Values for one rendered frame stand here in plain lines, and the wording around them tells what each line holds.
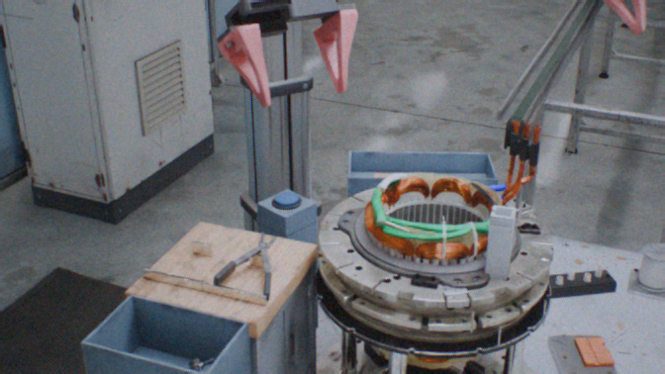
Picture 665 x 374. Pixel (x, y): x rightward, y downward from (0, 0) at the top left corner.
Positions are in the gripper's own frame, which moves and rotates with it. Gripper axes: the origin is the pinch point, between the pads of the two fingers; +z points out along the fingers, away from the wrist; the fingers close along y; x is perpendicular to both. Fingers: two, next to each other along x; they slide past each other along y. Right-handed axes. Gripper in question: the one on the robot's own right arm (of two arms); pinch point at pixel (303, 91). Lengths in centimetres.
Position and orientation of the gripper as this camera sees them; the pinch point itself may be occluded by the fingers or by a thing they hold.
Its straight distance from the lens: 81.0
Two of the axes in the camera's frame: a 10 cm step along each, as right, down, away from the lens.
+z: 2.4, 9.7, -0.1
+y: 8.8, -2.2, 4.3
